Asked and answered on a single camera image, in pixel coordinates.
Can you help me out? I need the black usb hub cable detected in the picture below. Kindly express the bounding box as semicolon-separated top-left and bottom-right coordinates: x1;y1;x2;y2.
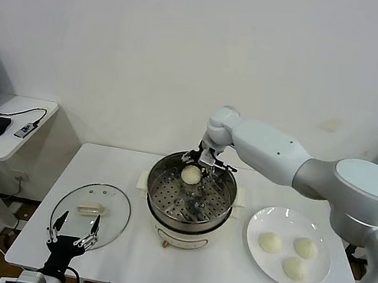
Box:
0;102;49;128

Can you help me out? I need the white round plate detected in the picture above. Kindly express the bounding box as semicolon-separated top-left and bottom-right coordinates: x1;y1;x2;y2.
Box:
239;203;339;283

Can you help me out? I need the perforated steel steamer basket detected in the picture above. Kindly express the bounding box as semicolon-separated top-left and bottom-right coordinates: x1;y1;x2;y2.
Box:
141;146;243;234

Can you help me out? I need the black cable with adapter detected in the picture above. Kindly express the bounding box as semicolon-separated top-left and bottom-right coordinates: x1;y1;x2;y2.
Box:
344;239;372;264

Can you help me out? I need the white steamed baozi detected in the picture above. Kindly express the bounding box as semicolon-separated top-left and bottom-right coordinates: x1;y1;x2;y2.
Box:
279;255;311;283
179;163;204;187
256;230;284;256
291;236;322;262

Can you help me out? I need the white side table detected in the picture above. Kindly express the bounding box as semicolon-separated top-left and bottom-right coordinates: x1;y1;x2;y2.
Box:
0;93;61;234

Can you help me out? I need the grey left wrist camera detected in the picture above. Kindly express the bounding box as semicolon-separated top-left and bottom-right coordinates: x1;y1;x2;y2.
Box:
16;268;49;283

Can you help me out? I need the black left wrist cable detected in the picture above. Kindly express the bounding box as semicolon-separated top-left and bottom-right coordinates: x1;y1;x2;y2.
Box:
63;265;84;283

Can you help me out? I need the grey usb hub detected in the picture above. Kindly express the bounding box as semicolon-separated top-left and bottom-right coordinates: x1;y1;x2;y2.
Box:
14;120;41;142

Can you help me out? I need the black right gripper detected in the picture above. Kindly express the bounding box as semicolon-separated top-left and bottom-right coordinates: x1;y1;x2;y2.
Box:
177;139;241;191

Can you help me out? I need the cream electric cooking pot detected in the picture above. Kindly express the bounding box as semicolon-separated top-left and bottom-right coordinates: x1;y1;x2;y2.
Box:
127;171;250;260

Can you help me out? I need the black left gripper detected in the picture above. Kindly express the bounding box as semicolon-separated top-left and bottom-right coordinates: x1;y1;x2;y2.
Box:
40;207;103;283

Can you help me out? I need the glass lid with cream handle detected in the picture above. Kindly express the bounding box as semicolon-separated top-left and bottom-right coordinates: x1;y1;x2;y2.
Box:
46;177;135;257

